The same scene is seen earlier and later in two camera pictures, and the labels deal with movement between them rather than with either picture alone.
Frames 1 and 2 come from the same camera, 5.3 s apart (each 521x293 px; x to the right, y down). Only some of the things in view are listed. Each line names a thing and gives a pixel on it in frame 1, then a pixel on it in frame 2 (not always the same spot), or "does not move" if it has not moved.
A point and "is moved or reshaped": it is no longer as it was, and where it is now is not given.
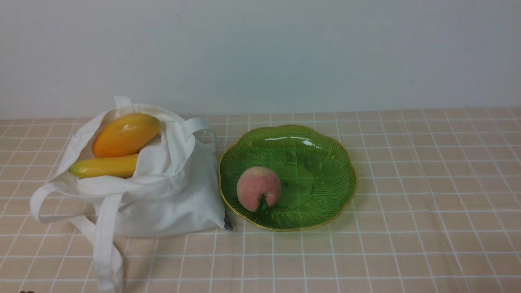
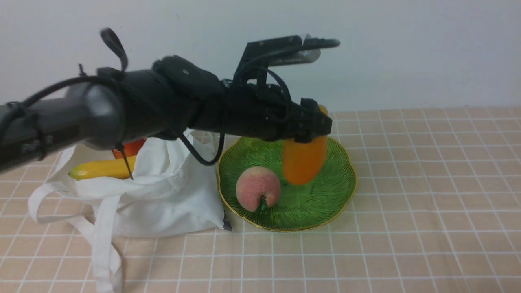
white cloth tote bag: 178,187 does not move
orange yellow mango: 125,134 is moved or reshaped
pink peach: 255,182 does not move
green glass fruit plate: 318,177 does not move
